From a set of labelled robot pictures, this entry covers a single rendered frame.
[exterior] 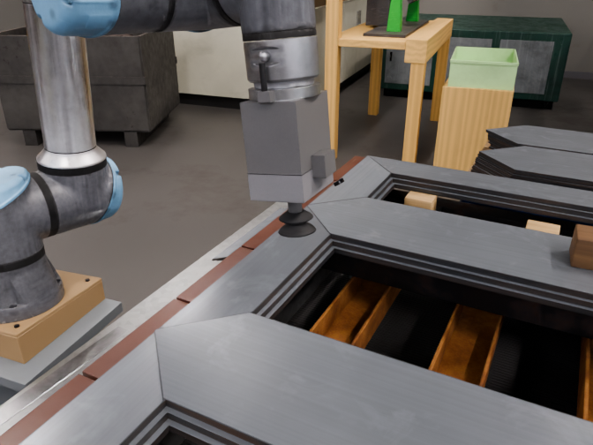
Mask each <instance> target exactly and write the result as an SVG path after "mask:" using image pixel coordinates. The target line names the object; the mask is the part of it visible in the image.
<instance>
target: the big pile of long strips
mask: <svg viewBox="0 0 593 445"><path fill-rule="evenodd" d="M486 132H488V140H489V141H488V143H490V144H491V145H490V146H489V148H490V149H491V150H485V151H479V154H477V155H478V157H476V159H475V165H473V166H472V170H471V172H476V173H481V174H486V175H493V176H498V177H508V178H513V179H520V180H525V181H530V182H536V183H542V184H548V185H557V186H563V187H569V188H574V189H580V190H585V191H592V192H593V133H590V132H576V131H569V130H561V129H553V128H546V127H539V126H532V125H521V126H512V127H503V128H494V129H486Z"/></svg>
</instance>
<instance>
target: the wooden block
mask: <svg viewBox="0 0 593 445"><path fill-rule="evenodd" d="M569 253H570V265H571V267H575V268H584V269H588V270H593V226H588V225H582V224H576V225H575V228H574V234H573V237H572V241H571V245H570V248H569Z"/></svg>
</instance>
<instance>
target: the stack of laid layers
mask: <svg viewBox="0 0 593 445"><path fill-rule="evenodd" d="M394 188H399V189H403V190H408V191H413V192H422V193H427V194H432V195H437V196H442V197H447V198H452V199H457V200H466V201H470V202H476V203H480V204H485V205H490V206H495V207H503V208H509V209H513V210H519V211H523V212H529V213H533V214H539V215H548V216H552V217H557V218H562V219H567V220H572V221H577V222H582V223H591V224H593V208H592V207H583V206H577V205H572V204H567V203H561V202H557V201H551V200H541V199H536V198H531V197H526V196H521V195H515V194H510V193H505V192H495V191H490V190H485V189H479V188H475V187H469V186H464V185H454V184H449V183H444V182H439V181H433V180H428V179H423V178H418V177H408V176H403V175H398V174H393V173H391V174H390V175H389V176H388V177H387V178H386V179H385V180H384V181H383V182H382V183H381V184H380V185H379V186H378V187H377V188H376V189H375V190H374V191H373V192H372V193H371V194H370V195H369V196H368V197H367V198H372V199H376V200H383V199H384V198H385V197H386V196H387V195H388V194H389V193H390V192H391V191H392V190H393V189H394ZM329 234H330V233H329ZM334 253H339V254H342V255H346V256H349V257H353V258H357V259H360V260H367V261H370V262H374V263H378V264H381V265H385V266H389V267H392V268H399V269H402V270H406V271H409V272H413V273H417V274H421V275H428V276H431V277H435V278H439V279H442V280H446V281H449V282H453V283H459V284H463V285H467V286H470V287H474V288H478V289H481V290H488V291H491V292H495V293H499V294H502V295H506V296H510V297H514V298H520V299H524V300H528V301H531V302H535V303H538V304H542V305H548V306H552V307H556V308H559V309H563V310H567V311H570V312H574V313H580V314H584V315H588V316H591V317H593V295H591V294H588V293H583V292H579V291H576V290H569V289H565V288H560V287H557V286H553V285H550V284H545V283H539V282H534V281H530V280H527V279H522V278H519V277H515V276H511V275H504V274H501V273H496V272H492V271H489V270H484V269H481V268H473V267H470V266H466V265H462V264H458V263H454V262H451V261H446V260H440V259H435V258H432V257H428V256H423V255H420V254H416V253H409V252H405V251H402V250H397V249H394V248H390V247H385V246H382V245H375V244H371V243H367V242H364V241H359V240H355V239H352V238H345V237H341V236H336V235H333V234H330V235H329V236H328V237H327V238H326V239H325V240H324V241H323V242H322V243H321V244H320V245H319V246H318V247H317V248H316V249H315V250H314V251H313V252H312V253H311V254H310V255H309V256H308V257H307V258H306V259H305V260H304V261H303V262H302V263H301V264H300V265H299V266H298V267H297V268H296V269H295V270H294V271H293V272H292V273H291V274H290V275H289V276H288V277H287V278H286V279H285V280H284V281H283V282H282V283H281V284H280V285H279V286H278V287H277V288H276V289H275V290H274V291H273V292H272V293H271V294H270V295H269V296H268V297H267V298H266V299H265V300H264V301H263V302H262V303H261V304H260V305H259V307H258V308H257V309H256V310H255V311H254V312H253V313H255V314H257V315H260V316H263V317H266V318H268V319H272V320H273V319H274V318H275V316H276V315H277V314H278V313H279V312H280V311H281V310H282V309H283V308H284V307H285V306H286V304H287V303H288V302H289V301H290V300H291V299H292V298H293V297H294V296H295V295H296V294H297V293H298V292H299V291H300V290H301V289H302V288H303V287H304V286H305V285H306V283H307V282H308V281H309V280H310V279H311V278H312V277H313V276H314V275H315V274H316V273H317V271H318V270H319V269H320V268H321V267H322V266H323V265H324V264H325V263H326V262H327V260H328V259H329V258H330V257H331V256H332V255H333V254H334ZM169 432H171V433H174V434H177V435H179V436H181V437H183V438H185V439H187V440H189V441H192V442H194V443H197V444H198V445H269V444H266V443H264V442H263V441H259V440H257V439H255V438H252V437H251V436H249V435H246V434H243V433H240V432H238V431H237V430H235V429H232V428H230V427H228V426H225V425H223V424H220V423H218V422H216V421H213V420H211V419H209V418H206V417H204V416H202V415H199V414H198V413H196V412H193V411H190V410H187V409H185V408H184V407H181V406H179V405H177V404H173V403H172V402H170V401H167V400H165V399H163V403H162V404H161V405H160V406H159V407H158V408H157V409H156V410H155V411H154V412H153V413H152V414H151V415H150V416H149V417H148V418H147V419H146V420H145V421H144V422H143V423H142V424H141V425H140V426H139V427H138V428H137V429H136V430H135V431H134V432H133V433H132V434H131V435H130V436H129V437H128V438H127V439H126V440H125V441H124V442H123V443H122V444H121V445H158V444H159V443H160V442H161V440H162V439H163V438H164V437H165V436H166V435H167V434H168V433H169Z"/></svg>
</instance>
